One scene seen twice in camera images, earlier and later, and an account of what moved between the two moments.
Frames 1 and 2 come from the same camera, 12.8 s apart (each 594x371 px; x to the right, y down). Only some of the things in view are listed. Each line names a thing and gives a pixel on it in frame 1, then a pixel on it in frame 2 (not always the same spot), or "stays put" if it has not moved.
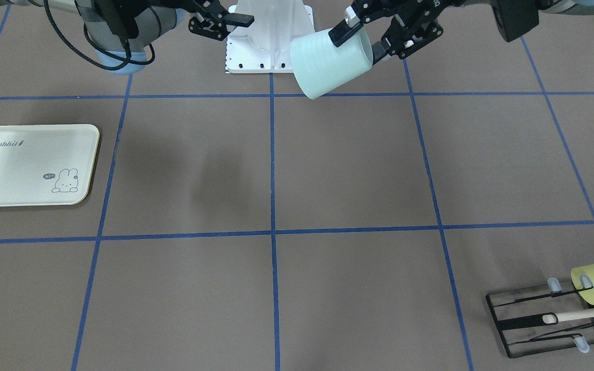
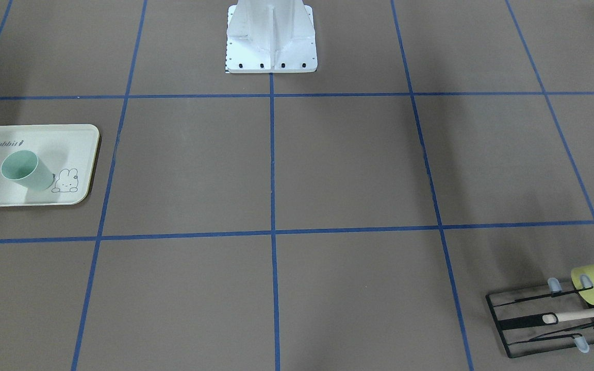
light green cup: (320, 66) to (23, 167)
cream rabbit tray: (31, 165) stays put
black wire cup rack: (533, 322) stays put
